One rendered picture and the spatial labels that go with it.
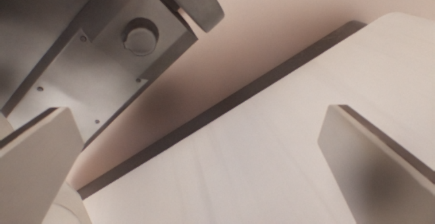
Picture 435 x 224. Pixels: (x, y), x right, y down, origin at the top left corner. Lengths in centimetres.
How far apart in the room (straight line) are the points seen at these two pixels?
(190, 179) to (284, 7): 48
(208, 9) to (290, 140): 27
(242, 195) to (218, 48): 36
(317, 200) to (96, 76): 38
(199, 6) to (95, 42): 15
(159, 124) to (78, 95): 32
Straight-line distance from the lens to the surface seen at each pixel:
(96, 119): 43
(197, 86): 62
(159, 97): 62
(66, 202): 20
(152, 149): 71
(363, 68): 53
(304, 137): 43
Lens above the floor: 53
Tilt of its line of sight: 53 degrees down
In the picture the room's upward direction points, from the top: 153 degrees clockwise
